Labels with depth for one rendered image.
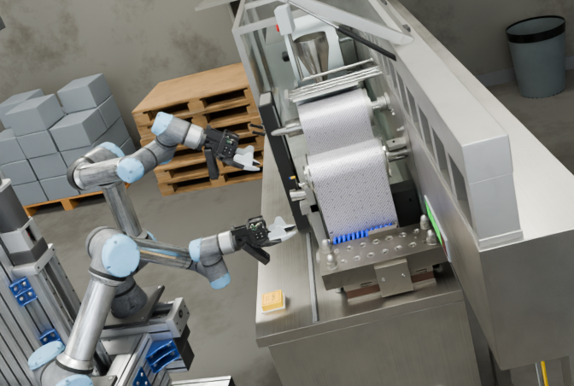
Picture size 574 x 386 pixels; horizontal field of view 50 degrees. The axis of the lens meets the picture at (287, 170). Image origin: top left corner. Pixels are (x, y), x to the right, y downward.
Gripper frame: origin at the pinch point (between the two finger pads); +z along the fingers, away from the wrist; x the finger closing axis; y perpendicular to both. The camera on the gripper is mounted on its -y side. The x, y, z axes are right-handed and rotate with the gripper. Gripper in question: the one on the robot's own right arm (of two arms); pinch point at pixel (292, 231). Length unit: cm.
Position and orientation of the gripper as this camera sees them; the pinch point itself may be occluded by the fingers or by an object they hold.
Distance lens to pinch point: 210.8
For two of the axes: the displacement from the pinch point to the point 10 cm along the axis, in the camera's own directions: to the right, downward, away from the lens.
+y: -2.8, -8.7, -4.1
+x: -0.1, -4.2, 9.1
